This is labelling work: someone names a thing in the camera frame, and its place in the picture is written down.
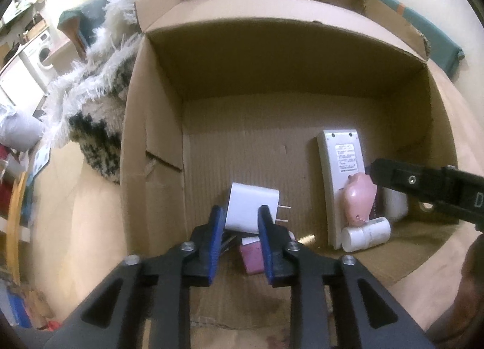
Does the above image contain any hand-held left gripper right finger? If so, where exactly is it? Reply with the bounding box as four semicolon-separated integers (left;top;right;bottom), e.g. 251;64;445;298
257;205;435;349

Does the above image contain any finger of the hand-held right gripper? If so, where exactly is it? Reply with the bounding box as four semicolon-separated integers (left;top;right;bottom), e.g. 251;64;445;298
365;158;484;230

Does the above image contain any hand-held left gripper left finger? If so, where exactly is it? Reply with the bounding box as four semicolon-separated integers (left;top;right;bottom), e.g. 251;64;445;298
49;205;227;349

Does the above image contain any white charger plug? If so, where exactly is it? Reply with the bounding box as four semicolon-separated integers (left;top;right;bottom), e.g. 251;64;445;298
224;182;292;234

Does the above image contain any pink pig-shaped toy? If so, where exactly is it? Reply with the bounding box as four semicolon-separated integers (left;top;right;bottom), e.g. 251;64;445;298
342;173;377;227

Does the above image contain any white remote control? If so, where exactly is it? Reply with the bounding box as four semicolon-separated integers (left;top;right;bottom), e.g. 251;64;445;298
316;129;367;250

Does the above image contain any brown cardboard box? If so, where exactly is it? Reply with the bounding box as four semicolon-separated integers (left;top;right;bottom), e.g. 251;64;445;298
120;0;460;334

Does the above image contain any person's right forearm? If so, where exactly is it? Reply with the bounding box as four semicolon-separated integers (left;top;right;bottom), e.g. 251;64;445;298
425;236;484;344

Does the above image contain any magenta small box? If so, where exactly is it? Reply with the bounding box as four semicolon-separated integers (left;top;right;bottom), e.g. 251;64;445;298
240;237;267;274

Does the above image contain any white cup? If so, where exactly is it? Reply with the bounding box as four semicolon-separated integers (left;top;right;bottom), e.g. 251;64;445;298
382;186;410;223

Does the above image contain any white plastic bottle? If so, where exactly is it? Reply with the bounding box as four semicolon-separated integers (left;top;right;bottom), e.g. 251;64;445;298
341;217;391;252

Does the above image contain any teal cushion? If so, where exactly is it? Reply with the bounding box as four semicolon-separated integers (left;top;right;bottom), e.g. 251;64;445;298
359;0;465;79
57;0;110;62

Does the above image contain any light blue card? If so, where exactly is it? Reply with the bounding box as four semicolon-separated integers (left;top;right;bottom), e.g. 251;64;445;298
32;145;51;176

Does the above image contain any white fluffy patterned blanket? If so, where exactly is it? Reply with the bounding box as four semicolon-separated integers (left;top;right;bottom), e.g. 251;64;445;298
40;0;322;185

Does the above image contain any red cloth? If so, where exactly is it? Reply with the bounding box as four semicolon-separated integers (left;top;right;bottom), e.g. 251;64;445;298
0;145;16;217

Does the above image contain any white plastic bag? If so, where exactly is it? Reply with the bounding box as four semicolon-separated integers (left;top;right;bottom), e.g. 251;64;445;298
0;107;44;153

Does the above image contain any white washing machine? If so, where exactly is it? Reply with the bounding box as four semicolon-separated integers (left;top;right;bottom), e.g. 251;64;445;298
21;29;55;70

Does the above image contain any wooden rail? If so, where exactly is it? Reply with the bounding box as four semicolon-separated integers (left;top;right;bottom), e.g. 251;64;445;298
8;171;29;285

